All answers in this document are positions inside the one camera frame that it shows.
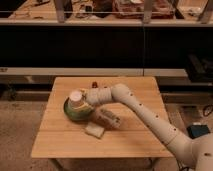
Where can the white sponge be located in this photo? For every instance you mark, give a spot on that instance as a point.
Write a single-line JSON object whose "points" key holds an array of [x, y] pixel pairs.
{"points": [[94, 130]]}

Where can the red small bottle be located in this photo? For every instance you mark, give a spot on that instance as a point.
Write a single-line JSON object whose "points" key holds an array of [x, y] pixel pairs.
{"points": [[94, 85]]}

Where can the white ceramic cup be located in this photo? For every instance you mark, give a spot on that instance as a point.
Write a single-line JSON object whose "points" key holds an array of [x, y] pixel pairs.
{"points": [[76, 98]]}

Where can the black box on right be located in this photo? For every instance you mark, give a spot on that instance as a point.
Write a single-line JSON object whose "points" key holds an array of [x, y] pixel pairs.
{"points": [[199, 69]]}

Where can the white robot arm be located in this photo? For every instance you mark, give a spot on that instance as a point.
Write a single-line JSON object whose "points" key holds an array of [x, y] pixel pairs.
{"points": [[195, 153]]}

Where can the wooden table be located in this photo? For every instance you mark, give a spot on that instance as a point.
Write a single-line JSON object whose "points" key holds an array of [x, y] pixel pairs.
{"points": [[58, 137]]}

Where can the white snack box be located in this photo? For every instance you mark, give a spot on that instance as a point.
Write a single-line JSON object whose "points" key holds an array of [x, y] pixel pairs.
{"points": [[107, 118]]}

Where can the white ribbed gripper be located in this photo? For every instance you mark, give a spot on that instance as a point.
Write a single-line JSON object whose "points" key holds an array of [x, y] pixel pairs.
{"points": [[95, 97]]}

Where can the green ceramic bowl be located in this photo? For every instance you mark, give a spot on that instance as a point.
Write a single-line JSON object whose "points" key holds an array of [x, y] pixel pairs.
{"points": [[76, 115]]}

